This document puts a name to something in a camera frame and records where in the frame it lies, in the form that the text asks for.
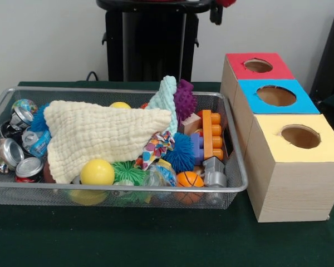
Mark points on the purple spiky toy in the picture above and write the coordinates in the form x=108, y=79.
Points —
x=185, y=101

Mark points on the wooden box with three holes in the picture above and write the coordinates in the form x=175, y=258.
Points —
x=292, y=189

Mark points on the black chair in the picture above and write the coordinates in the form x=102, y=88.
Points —
x=331, y=55

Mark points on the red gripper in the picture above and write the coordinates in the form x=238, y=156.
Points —
x=225, y=2

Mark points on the light teal waffle cloth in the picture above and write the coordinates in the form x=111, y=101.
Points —
x=164, y=93

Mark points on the blue spiky ball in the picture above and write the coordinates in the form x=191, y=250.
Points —
x=181, y=153

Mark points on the cream waffle cloth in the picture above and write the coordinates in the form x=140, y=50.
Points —
x=100, y=133

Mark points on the orange building block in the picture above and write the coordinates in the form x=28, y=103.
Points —
x=207, y=133

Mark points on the multicolour patterned cloth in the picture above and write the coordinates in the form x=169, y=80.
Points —
x=154, y=147

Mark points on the green spiky ball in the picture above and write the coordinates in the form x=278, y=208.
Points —
x=128, y=171

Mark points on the orange toy basketball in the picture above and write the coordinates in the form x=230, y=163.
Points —
x=190, y=179

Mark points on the clear mesh bin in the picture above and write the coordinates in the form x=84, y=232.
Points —
x=5, y=196

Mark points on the large yellow ball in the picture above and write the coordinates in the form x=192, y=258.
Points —
x=97, y=172

